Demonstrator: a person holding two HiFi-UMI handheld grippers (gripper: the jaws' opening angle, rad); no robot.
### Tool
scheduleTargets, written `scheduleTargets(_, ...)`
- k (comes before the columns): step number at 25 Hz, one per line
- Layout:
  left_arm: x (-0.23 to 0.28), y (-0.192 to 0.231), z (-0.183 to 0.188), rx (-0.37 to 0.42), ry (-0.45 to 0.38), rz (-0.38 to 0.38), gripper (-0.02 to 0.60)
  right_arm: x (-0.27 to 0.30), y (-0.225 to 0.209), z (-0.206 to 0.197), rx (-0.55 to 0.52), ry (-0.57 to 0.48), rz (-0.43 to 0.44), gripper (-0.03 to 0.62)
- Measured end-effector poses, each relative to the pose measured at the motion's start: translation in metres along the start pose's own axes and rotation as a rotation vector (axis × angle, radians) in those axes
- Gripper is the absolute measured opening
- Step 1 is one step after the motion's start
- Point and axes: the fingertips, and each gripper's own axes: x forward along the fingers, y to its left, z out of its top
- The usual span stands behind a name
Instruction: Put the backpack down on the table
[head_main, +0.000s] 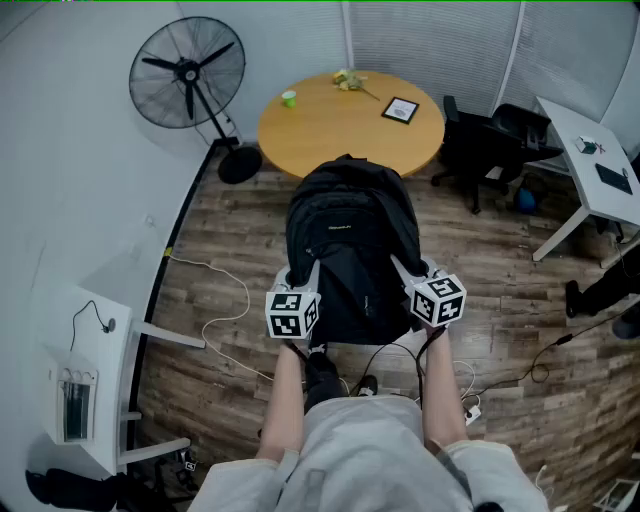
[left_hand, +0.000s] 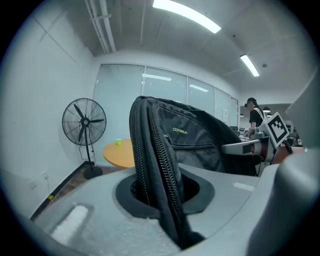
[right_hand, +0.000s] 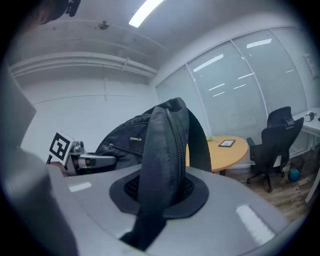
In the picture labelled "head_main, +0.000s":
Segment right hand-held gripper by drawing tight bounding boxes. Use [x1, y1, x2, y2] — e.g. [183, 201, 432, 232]
[389, 253, 468, 329]

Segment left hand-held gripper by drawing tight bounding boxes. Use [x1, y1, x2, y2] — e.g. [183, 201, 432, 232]
[264, 259, 322, 341]

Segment black backpack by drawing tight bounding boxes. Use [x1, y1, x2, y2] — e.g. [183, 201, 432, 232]
[284, 153, 432, 347]

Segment person's right forearm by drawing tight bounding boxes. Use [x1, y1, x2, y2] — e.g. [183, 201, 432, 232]
[417, 324, 471, 451]

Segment person's left forearm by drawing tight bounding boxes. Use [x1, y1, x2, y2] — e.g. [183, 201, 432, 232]
[256, 339, 314, 462]

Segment person's black trousers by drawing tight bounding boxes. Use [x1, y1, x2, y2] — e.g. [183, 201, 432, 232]
[302, 352, 350, 416]

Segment blue bag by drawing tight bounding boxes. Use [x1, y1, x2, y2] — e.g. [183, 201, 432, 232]
[514, 175, 549, 217]

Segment black office chair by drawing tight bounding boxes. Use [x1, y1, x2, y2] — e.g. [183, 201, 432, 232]
[430, 94, 566, 216]

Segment round wooden table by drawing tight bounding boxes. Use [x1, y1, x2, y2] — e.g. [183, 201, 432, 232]
[256, 70, 446, 181]

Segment black framed picture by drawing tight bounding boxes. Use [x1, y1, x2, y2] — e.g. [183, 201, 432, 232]
[380, 96, 421, 126]

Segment person's grey shirt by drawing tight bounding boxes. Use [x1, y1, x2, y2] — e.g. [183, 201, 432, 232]
[187, 394, 551, 512]

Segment white desk with crossbars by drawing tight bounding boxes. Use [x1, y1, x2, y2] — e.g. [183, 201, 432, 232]
[29, 282, 207, 476]

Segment yellow flower bouquet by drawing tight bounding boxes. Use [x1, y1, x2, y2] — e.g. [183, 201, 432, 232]
[331, 68, 381, 103]

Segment black standing fan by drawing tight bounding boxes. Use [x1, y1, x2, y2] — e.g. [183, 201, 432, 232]
[128, 16, 264, 186]

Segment white desktop appliance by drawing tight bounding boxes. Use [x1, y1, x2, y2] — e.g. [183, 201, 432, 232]
[47, 344, 100, 446]

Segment white floor cable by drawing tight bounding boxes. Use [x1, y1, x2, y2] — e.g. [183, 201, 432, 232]
[167, 252, 277, 384]

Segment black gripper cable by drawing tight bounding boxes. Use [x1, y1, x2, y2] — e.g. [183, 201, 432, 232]
[348, 341, 427, 407]

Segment black floor cable with adapter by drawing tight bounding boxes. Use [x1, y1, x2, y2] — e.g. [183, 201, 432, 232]
[479, 319, 617, 397]

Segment thin black desk cable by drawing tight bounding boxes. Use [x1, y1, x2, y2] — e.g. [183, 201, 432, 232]
[69, 299, 118, 352]

